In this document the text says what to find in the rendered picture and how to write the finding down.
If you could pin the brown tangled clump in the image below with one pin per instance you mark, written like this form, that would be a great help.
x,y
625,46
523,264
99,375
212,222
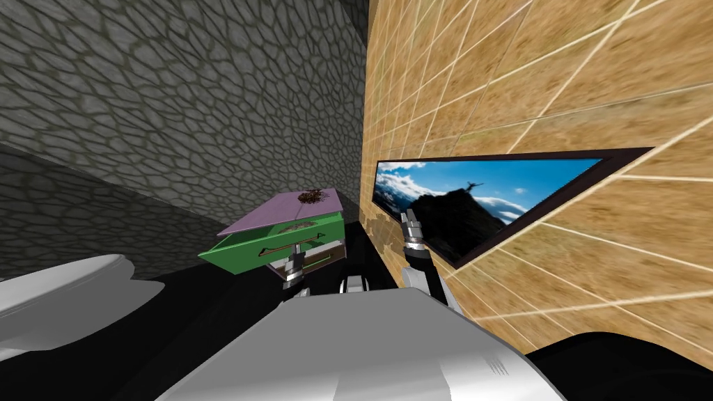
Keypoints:
x,y
311,196

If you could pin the white toilet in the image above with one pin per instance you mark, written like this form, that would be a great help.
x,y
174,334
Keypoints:
x,y
61,301

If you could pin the purple cabinet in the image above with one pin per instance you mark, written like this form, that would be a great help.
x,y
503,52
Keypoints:
x,y
267,211

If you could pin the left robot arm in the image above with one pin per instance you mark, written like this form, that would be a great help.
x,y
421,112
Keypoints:
x,y
295,290

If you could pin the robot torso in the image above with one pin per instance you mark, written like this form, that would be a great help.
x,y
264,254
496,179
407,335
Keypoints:
x,y
356,351

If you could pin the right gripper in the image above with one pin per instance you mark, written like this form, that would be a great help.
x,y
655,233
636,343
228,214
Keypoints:
x,y
414,235

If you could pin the green drawer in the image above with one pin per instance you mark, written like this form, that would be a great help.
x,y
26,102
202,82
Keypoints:
x,y
245,253

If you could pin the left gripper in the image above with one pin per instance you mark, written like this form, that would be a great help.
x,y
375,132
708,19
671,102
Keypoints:
x,y
294,272

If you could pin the framed mountain sky picture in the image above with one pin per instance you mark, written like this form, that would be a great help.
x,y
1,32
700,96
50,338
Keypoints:
x,y
473,206

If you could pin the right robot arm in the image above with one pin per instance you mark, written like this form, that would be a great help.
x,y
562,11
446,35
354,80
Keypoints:
x,y
424,278

